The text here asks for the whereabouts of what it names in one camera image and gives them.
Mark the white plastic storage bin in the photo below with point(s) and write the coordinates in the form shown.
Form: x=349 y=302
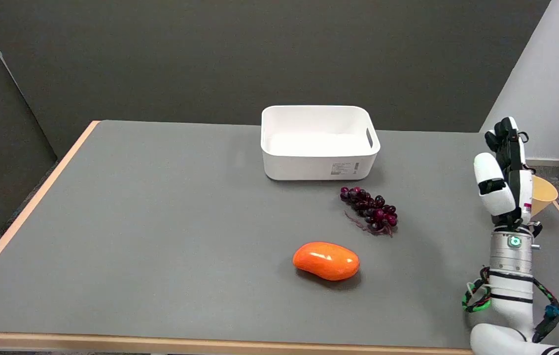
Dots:
x=319 y=142

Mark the orange mango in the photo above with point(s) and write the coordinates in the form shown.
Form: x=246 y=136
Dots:
x=326 y=261

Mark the dark red grape bunch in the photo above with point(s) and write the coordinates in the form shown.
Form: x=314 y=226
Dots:
x=372 y=209

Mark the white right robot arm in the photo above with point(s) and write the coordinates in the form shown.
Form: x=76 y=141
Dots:
x=510 y=276

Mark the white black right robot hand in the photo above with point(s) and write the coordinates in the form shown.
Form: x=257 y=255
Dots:
x=499 y=190

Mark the yellow paper cup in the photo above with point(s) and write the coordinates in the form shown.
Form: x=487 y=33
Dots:
x=541 y=194

